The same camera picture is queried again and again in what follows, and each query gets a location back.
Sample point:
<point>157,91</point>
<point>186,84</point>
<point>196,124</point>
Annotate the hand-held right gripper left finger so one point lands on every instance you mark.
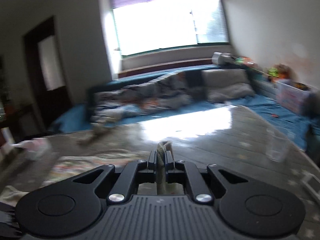
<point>152,163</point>

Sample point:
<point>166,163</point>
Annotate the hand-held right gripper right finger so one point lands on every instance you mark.
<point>170,165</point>

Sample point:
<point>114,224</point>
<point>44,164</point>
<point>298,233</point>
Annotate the grey quilted star table cover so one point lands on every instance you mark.
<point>225,140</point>

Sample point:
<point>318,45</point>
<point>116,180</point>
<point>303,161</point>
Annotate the white rabbit toy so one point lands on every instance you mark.
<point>100,130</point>

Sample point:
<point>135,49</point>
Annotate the grey pillow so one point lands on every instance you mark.
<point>227,85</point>

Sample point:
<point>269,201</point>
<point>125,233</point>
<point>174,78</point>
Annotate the clear plastic cup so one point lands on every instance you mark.
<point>276,152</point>

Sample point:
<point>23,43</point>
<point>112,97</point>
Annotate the teal sofa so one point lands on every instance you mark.
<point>275,110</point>

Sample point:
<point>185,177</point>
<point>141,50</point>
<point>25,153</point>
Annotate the black and white plush toy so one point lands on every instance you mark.
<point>221,58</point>

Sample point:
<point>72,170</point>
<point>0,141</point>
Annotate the pink white tissue pack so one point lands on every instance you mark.
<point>35,146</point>

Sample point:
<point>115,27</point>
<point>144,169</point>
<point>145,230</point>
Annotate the colourful plastic toy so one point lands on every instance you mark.
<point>245,61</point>

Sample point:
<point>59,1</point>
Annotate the green framed window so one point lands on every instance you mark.
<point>162,25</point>

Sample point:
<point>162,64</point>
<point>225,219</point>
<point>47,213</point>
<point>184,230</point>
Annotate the white remote control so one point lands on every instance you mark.
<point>308,180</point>

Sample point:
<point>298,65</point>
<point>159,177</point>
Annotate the clear plastic storage box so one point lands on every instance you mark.
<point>292,97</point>

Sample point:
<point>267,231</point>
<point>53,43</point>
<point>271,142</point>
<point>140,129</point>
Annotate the brown plush toy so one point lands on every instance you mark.
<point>278,72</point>

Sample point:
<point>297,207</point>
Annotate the dark wooden glass door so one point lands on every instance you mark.
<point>32,80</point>

